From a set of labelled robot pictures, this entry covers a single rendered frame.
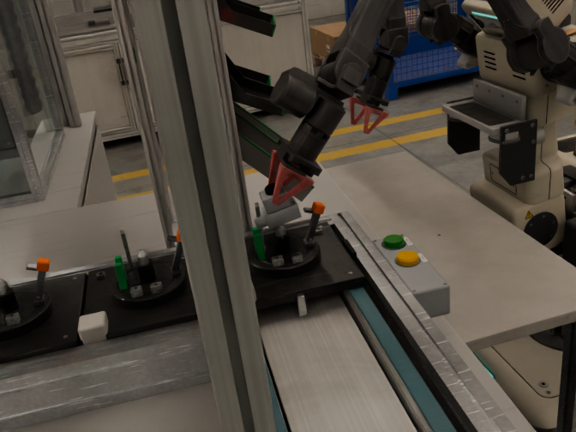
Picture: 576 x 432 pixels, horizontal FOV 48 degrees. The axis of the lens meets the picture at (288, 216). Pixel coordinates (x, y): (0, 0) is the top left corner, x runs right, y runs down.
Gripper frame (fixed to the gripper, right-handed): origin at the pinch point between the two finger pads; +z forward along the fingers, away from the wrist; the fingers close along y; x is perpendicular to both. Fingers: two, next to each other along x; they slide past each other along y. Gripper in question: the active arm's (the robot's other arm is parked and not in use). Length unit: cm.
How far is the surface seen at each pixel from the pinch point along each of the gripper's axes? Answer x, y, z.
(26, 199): -34, -85, 59
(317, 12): 250, -871, -52
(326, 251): 14.9, 0.8, 5.3
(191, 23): -38, 78, -26
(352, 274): 16.4, 10.9, 3.8
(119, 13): -36.7, -19.8, -12.2
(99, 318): -19.3, 10.5, 30.0
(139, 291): -14.4, 6.3, 24.9
